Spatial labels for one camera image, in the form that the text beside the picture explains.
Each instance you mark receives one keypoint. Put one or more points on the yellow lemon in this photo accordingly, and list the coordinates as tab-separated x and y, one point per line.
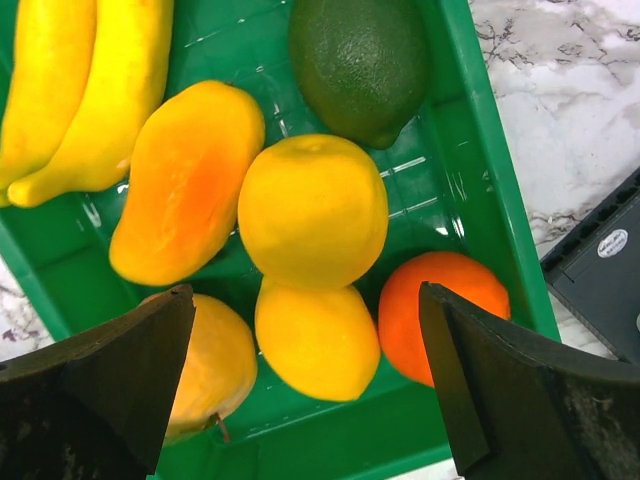
322	344
313	212

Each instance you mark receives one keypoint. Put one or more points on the yellow peach with leaf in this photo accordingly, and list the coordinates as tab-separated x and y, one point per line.
219	371

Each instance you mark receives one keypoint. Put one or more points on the yellow banana bunch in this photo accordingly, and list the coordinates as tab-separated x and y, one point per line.
86	76

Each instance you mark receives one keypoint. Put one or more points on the orange fruit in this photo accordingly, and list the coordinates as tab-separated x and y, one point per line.
399	326

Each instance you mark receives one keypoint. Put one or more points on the black digital scale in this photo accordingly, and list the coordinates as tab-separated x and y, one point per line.
594	271

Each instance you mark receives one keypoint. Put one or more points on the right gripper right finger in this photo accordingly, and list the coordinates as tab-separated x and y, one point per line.
518	405

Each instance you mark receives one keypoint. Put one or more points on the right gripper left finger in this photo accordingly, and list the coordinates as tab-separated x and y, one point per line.
96	405

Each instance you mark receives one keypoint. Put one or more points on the dark green avocado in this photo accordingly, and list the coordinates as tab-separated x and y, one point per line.
362	67

